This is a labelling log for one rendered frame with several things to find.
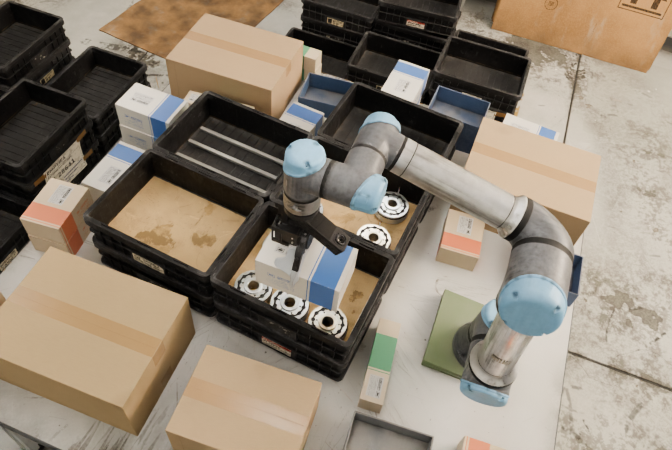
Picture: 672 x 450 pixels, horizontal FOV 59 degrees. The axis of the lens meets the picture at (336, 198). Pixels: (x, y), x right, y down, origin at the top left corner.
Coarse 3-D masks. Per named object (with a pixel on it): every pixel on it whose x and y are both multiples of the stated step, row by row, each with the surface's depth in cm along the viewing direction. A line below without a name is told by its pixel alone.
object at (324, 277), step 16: (272, 256) 132; (320, 256) 133; (336, 256) 133; (352, 256) 134; (256, 272) 135; (272, 272) 132; (304, 272) 130; (320, 272) 130; (336, 272) 131; (352, 272) 140; (288, 288) 135; (304, 288) 132; (320, 288) 129; (336, 288) 128; (320, 304) 135; (336, 304) 132
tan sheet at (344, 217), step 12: (324, 204) 182; (336, 204) 182; (336, 216) 179; (348, 216) 180; (360, 216) 180; (372, 216) 181; (408, 216) 182; (348, 228) 177; (384, 228) 178; (396, 228) 179; (372, 240) 175; (396, 240) 176
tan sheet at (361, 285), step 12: (252, 252) 169; (252, 264) 166; (360, 276) 167; (372, 276) 167; (252, 288) 162; (348, 288) 164; (360, 288) 165; (372, 288) 165; (348, 300) 162; (360, 300) 162; (348, 312) 160; (360, 312) 160; (324, 324) 157; (348, 324) 157; (348, 336) 155
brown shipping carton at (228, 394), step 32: (224, 352) 146; (192, 384) 141; (224, 384) 142; (256, 384) 142; (288, 384) 143; (320, 384) 143; (192, 416) 136; (224, 416) 137; (256, 416) 137; (288, 416) 138; (192, 448) 138; (224, 448) 132; (256, 448) 133; (288, 448) 134
